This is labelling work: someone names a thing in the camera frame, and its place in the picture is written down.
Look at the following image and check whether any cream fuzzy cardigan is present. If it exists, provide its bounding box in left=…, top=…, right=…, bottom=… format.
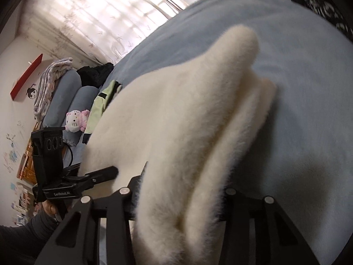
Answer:
left=80, top=25, right=276, bottom=264

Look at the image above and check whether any black clothing pile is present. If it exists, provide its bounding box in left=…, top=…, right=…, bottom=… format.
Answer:
left=77, top=62, right=114, bottom=88

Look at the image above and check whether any person left hand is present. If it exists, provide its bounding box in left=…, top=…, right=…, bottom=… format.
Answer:
left=42, top=200, right=58, bottom=218

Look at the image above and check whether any pink white cat plush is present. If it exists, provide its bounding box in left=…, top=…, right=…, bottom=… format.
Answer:
left=65, top=110, right=90, bottom=133

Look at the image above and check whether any upper blue rolled pillow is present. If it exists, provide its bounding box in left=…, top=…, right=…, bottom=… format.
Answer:
left=42, top=69, right=81, bottom=127

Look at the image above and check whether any blue rolled pillow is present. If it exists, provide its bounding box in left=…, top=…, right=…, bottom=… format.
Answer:
left=63, top=85, right=99, bottom=147
left=42, top=69, right=81, bottom=127

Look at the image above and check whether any green and black garment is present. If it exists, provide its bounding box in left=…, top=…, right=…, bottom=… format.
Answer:
left=82, top=80, right=123, bottom=144

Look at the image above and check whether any lower blue rolled pillow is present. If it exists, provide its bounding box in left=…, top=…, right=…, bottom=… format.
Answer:
left=63, top=85, right=99, bottom=147

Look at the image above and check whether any blue bed blanket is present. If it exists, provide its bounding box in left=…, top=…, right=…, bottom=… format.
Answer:
left=108, top=0, right=352, bottom=264

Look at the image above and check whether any folded floral quilt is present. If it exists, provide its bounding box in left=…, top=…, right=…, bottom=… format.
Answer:
left=34, top=57, right=73, bottom=123

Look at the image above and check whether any white floral curtain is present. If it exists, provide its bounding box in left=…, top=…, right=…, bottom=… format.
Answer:
left=19, top=0, right=198, bottom=67

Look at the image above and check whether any red wall shelf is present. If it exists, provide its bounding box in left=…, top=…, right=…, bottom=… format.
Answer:
left=9, top=53, right=43, bottom=100

